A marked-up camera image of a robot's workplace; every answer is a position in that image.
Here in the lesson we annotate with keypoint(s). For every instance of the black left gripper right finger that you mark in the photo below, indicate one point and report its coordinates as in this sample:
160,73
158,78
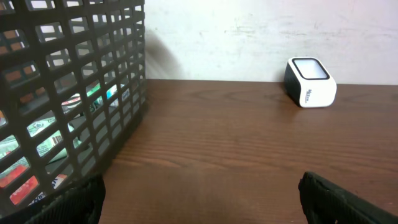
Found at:
324,202

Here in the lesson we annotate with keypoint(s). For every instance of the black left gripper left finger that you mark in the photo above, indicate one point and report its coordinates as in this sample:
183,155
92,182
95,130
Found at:
79,202

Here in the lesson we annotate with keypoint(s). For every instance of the white barcode scanner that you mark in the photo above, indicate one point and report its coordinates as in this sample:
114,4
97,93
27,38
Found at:
309,83

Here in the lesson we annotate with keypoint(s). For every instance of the black plastic mesh basket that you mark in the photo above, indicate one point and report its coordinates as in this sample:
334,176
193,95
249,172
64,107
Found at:
73,88

